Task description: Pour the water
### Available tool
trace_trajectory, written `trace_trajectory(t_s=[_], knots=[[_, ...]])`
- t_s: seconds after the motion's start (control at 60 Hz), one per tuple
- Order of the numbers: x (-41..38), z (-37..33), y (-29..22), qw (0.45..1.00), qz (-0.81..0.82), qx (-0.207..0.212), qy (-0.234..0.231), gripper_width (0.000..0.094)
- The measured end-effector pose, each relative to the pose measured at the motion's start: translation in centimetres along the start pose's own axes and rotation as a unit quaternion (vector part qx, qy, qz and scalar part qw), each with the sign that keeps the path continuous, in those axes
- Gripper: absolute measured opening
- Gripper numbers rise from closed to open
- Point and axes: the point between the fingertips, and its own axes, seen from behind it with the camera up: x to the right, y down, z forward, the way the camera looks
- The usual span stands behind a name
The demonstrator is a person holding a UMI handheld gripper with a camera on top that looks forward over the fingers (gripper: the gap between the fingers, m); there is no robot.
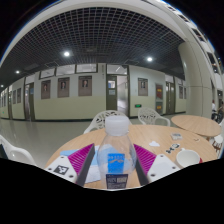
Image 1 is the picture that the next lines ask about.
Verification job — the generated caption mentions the round ceiling lights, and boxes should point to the round ceiling lights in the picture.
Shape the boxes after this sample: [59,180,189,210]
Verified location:
[14,49,154,75]

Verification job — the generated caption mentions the person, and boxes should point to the person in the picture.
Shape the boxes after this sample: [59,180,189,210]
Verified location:
[210,99,218,119]

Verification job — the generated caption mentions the small card box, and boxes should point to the small card box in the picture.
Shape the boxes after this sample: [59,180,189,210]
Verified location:
[170,132,183,141]

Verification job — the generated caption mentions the white chair with wooden legs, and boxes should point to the white chair with wooden legs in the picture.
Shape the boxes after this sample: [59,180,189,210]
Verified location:
[211,119,224,154]

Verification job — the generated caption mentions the black and white sticker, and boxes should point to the black and white sticker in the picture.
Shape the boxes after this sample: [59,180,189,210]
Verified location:
[165,143,181,155]

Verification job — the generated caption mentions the open dark green door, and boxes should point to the open dark green door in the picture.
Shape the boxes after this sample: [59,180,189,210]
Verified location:
[105,74,130,118]

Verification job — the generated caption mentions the blue printed mat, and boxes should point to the blue printed mat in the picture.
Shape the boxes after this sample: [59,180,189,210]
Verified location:
[59,145,102,184]

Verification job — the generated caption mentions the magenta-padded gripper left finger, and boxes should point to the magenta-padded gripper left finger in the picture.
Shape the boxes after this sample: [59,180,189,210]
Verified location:
[44,143,97,187]

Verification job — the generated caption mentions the white cup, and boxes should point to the white cup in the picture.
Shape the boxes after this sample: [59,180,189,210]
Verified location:
[174,148,202,169]

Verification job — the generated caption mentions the round wooden side table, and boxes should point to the round wooden side table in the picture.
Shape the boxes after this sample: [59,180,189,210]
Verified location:
[170,114,222,139]

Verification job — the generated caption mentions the white lattice-back plastic chair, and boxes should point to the white lattice-back plastic chair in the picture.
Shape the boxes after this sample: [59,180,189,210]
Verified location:
[83,109,129,135]
[137,106,172,127]

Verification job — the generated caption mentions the closed dark green door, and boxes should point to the closed dark green door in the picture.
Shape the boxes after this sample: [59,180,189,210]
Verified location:
[165,81,178,115]
[23,83,36,122]

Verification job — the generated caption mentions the clear plastic water bottle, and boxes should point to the clear plastic water bottle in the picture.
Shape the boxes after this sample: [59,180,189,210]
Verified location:
[96,115,138,190]

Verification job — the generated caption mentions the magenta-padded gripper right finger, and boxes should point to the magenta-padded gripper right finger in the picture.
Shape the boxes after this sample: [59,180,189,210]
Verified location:
[133,143,184,186]

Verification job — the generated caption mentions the framed wall posters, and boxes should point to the framed wall posters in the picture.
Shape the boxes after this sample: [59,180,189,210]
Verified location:
[0,75,188,108]

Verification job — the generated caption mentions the white plastic armchair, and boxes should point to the white plastic armchair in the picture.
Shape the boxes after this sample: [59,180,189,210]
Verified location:
[0,134,37,166]

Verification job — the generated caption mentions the white paper scrap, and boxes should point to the white paper scrap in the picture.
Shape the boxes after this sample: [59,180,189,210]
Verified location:
[148,140,161,148]

